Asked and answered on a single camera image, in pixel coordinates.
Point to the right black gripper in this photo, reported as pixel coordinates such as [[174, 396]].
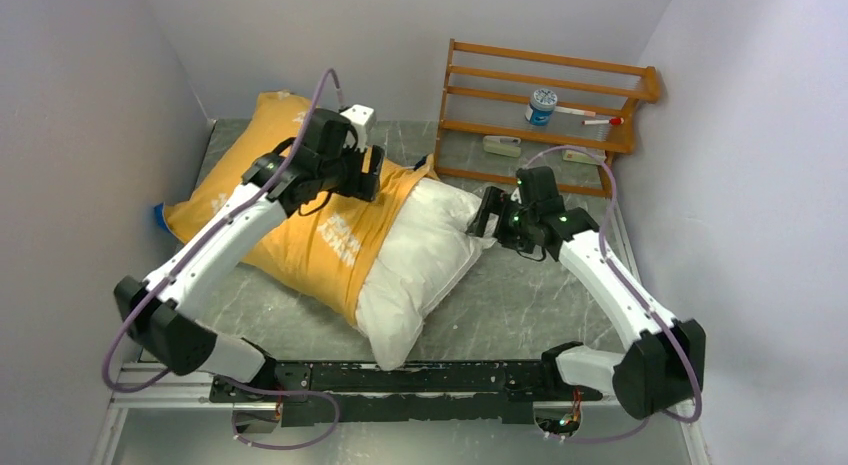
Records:
[[495, 201]]

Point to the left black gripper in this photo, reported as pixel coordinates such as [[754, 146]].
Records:
[[363, 184]]

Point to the white pillow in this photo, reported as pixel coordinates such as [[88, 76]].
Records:
[[424, 256]]

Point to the blue orange cartoon pillowcase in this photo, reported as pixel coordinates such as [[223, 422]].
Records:
[[327, 253]]

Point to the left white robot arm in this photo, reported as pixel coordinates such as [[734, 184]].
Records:
[[331, 156]]

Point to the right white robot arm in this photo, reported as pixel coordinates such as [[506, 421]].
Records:
[[661, 369]]

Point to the white green rectangular device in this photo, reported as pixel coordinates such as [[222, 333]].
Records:
[[506, 146]]

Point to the orange wooden shelf rack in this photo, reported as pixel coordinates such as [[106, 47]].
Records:
[[486, 90]]

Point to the white box under shelf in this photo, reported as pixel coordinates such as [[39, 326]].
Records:
[[583, 155]]

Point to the blue white jar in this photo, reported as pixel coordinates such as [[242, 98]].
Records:
[[542, 104]]

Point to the white pen on shelf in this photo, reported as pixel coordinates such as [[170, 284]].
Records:
[[575, 111]]

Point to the white red marker pen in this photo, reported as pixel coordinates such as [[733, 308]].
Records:
[[615, 121]]

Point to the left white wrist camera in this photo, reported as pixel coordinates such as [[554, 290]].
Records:
[[362, 120]]

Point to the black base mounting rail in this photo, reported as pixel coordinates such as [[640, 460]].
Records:
[[325, 409]]

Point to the aluminium frame rail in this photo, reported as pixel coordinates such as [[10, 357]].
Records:
[[166, 399]]

